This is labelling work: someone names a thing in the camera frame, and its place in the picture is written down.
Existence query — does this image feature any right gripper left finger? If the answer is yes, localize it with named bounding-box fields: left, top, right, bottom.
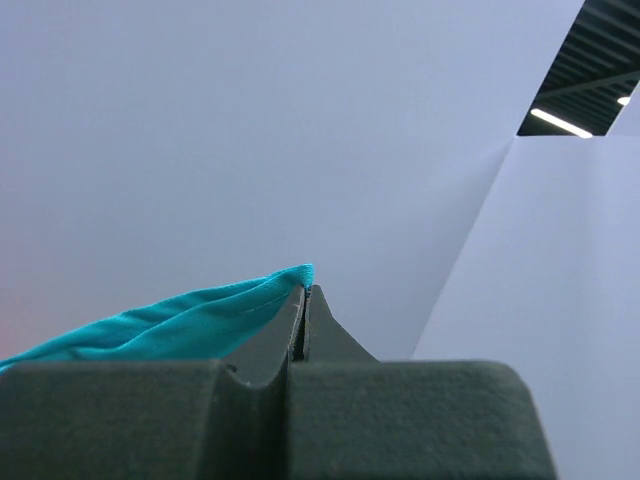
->
left=1, top=287, right=306, bottom=479

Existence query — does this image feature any ceiling light strip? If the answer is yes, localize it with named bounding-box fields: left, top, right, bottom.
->
left=530, top=108, right=593, bottom=139

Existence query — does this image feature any teal t shirt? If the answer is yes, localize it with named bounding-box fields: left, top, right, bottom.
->
left=1, top=264, right=315, bottom=372

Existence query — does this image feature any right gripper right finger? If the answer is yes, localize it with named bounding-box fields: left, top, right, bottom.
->
left=287, top=287, right=557, bottom=479

